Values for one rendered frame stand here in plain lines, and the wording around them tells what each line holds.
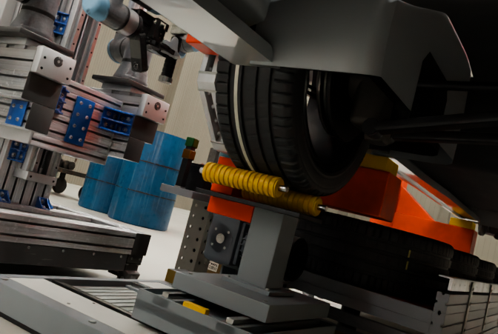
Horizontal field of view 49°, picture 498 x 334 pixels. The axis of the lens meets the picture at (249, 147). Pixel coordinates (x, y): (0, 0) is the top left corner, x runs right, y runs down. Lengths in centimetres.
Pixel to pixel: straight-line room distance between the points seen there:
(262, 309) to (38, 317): 56
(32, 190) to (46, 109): 49
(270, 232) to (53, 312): 60
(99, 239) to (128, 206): 350
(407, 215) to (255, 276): 242
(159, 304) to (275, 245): 35
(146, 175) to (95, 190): 85
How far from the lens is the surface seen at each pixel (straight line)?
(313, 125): 185
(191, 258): 238
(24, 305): 155
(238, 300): 141
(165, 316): 142
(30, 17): 206
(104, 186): 625
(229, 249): 188
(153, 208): 565
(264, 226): 156
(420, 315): 195
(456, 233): 380
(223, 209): 163
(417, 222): 385
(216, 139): 159
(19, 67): 196
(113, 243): 222
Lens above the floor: 43
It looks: 6 degrees up
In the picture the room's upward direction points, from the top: 15 degrees clockwise
